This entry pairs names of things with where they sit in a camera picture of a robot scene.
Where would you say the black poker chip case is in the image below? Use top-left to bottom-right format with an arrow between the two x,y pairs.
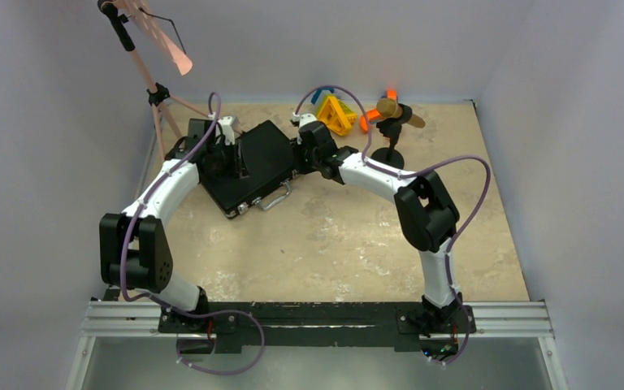
192,120 -> 294,219

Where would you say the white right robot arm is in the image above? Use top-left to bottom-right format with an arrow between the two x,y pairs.
291,115 -> 462,331

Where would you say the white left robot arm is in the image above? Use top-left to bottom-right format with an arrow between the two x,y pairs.
99,115 -> 237,332

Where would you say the yellow triangular toy block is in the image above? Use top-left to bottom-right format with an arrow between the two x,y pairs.
315,94 -> 358,137

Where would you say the blue angled toy piece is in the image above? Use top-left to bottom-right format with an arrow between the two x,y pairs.
310,89 -> 327,105

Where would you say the orange curved toy track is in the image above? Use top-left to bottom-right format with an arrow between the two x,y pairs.
359,109 -> 383,133

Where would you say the brown wooden microphone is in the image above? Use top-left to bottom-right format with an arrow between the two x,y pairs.
376,97 -> 426,128

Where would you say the pink tripod stand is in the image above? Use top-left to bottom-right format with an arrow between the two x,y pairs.
97,0 -> 210,165

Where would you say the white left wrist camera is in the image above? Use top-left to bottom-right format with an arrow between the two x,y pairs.
214,115 -> 242,145

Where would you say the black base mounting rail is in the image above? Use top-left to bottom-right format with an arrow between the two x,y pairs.
80,298 -> 555,357

